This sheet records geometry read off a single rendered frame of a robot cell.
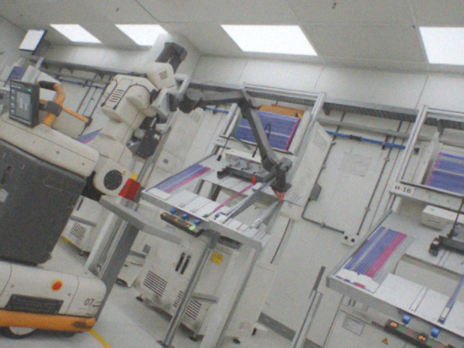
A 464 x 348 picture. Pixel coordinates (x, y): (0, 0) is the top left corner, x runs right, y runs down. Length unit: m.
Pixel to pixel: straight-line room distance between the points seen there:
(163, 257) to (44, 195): 1.43
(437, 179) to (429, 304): 0.78
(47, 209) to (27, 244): 0.15
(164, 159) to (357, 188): 1.94
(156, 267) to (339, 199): 2.06
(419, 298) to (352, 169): 2.50
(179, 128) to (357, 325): 2.51
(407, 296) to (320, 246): 2.29
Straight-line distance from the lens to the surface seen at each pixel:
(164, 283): 2.91
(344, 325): 2.23
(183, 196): 2.68
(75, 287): 1.89
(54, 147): 1.67
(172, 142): 3.90
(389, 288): 1.94
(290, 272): 4.21
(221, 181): 2.78
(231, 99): 2.20
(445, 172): 2.43
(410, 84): 4.54
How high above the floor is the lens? 0.74
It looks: 8 degrees up
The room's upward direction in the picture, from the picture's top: 24 degrees clockwise
